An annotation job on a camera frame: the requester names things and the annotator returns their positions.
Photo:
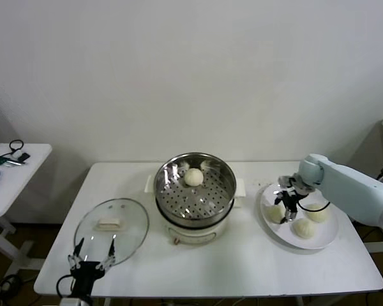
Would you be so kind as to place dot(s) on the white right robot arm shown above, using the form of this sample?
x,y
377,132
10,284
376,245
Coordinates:
x,y
348,185

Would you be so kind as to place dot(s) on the round white plate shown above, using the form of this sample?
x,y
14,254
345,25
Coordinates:
x,y
325,236

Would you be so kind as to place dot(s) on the white side table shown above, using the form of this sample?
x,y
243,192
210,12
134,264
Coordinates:
x,y
28,172

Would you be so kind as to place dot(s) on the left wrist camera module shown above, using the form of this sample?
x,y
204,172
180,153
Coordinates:
x,y
71,302

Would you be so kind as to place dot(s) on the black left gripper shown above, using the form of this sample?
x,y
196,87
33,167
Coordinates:
x,y
84,271

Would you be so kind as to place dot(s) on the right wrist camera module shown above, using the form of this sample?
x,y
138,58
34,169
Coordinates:
x,y
286,182

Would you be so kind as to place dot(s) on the perforated stainless steamer basket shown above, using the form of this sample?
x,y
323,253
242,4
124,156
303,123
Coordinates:
x,y
207,197

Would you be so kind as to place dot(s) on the silver pen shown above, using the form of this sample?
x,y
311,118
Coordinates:
x,y
16,162

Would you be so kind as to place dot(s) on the white steamed baozi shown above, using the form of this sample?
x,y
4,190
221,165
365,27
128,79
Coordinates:
x,y
193,177
317,213
273,214
304,229

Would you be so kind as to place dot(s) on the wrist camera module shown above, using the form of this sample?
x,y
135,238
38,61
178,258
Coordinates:
x,y
286,182
71,302

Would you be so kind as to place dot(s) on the white electric cooker base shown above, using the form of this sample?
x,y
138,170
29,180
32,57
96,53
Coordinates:
x,y
191,237

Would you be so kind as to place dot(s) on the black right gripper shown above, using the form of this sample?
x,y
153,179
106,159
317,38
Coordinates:
x,y
290,201

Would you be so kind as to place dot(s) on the small black device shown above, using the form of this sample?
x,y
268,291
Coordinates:
x,y
24,157

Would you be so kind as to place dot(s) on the round glass pot lid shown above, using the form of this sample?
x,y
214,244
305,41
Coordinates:
x,y
131,216

